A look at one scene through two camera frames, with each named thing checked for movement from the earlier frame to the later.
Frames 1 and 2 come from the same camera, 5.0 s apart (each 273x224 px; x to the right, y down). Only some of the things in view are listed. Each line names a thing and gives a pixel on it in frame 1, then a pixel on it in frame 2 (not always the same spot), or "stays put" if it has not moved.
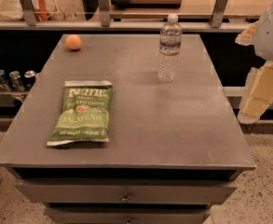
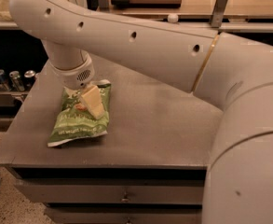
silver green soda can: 15,76 stays put
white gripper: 272,35 to 76,76
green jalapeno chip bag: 84,115 stays put
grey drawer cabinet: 174,148 stays put
